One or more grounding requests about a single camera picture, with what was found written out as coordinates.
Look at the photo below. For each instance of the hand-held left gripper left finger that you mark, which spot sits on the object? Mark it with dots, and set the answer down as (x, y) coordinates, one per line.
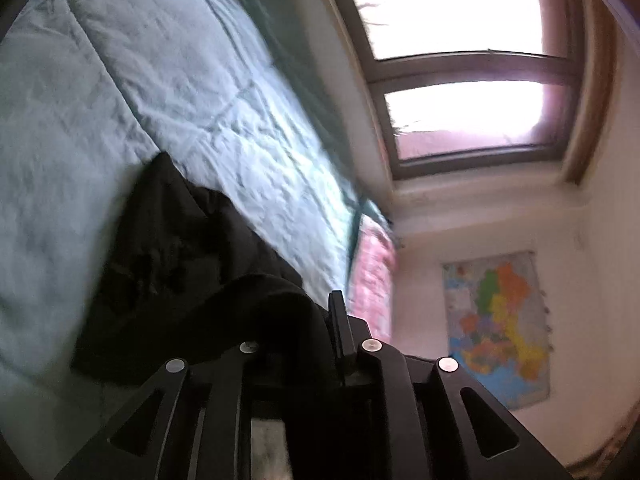
(225, 390)

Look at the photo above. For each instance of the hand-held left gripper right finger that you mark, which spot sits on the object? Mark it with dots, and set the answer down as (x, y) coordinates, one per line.
(341, 327)

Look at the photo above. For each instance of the black hooded jacket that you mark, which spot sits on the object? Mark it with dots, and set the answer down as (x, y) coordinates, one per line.
(200, 270)

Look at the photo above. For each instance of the pink quilted pillow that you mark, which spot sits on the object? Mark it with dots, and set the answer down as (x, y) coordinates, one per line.
(372, 280)

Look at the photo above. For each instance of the dark framed window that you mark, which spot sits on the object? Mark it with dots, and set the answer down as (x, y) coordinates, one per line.
(460, 75)

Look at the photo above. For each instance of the light blue quilt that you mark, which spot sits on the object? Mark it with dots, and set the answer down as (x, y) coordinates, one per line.
(150, 85)

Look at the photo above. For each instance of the colourful wall map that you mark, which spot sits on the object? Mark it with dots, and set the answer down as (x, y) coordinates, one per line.
(500, 325)

